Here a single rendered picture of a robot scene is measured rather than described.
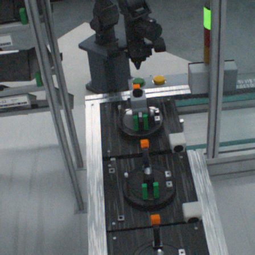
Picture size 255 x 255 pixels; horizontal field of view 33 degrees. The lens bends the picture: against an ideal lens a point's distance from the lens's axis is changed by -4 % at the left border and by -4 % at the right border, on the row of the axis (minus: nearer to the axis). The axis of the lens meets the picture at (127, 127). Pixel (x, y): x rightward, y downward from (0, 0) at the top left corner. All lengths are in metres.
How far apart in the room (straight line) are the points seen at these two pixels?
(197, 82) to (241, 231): 0.42
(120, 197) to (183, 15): 2.92
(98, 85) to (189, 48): 1.90
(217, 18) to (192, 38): 2.61
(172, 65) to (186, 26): 2.00
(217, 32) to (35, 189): 0.73
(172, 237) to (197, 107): 0.53
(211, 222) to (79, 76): 0.89
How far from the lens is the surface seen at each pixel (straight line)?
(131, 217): 1.14
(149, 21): 1.32
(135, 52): 1.38
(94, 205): 1.19
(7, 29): 0.93
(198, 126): 1.44
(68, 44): 2.01
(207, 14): 1.03
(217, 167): 1.31
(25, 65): 1.03
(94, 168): 1.28
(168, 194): 1.15
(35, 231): 1.30
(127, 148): 1.30
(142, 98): 1.28
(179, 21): 3.85
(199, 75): 1.11
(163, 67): 1.79
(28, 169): 1.46
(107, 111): 1.42
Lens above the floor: 1.89
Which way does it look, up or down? 42 degrees down
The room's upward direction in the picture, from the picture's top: 7 degrees counter-clockwise
